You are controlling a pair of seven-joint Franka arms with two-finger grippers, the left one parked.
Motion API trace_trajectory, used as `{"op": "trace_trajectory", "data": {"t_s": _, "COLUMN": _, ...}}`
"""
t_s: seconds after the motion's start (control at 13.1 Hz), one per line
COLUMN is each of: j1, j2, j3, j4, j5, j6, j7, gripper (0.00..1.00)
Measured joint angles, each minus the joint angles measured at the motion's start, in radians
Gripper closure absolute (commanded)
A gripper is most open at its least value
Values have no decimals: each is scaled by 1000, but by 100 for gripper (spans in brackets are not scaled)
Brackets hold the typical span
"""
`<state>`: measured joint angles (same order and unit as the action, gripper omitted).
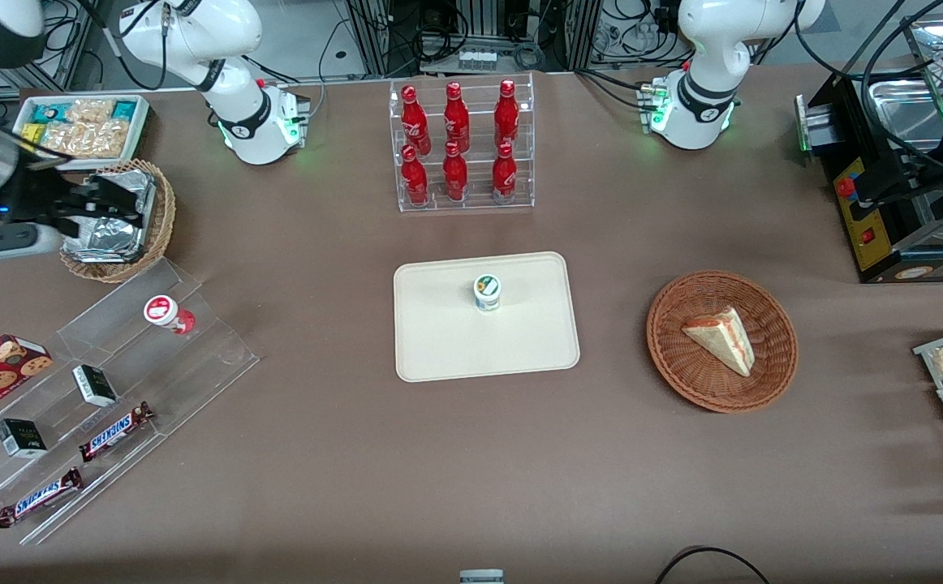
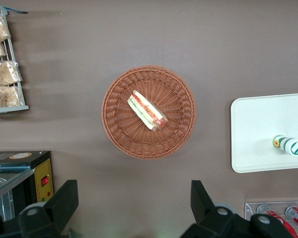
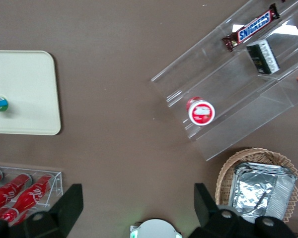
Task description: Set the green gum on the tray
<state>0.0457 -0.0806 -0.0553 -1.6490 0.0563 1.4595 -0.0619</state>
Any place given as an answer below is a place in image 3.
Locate beige plastic tray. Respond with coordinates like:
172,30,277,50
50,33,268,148
0,50,62,136

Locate clear acrylic stepped stand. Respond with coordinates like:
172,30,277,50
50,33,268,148
150,0,298,162

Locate red-label yogurt cup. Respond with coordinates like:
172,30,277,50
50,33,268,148
186,96,216,126

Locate light tan wicker basket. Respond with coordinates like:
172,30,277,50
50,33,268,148
215,147,298,224

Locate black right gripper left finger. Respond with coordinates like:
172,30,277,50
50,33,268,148
0,183,84,238

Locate aluminium foil tray stack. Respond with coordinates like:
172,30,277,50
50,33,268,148
227,162,297,222

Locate clear acrylic bottle rack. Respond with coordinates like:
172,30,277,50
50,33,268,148
0,165,64,224

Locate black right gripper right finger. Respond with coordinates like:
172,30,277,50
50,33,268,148
188,182,298,238

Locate small black box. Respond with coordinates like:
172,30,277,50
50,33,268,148
246,39,281,75

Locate Snickers bar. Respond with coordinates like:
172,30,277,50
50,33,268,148
222,3,281,53

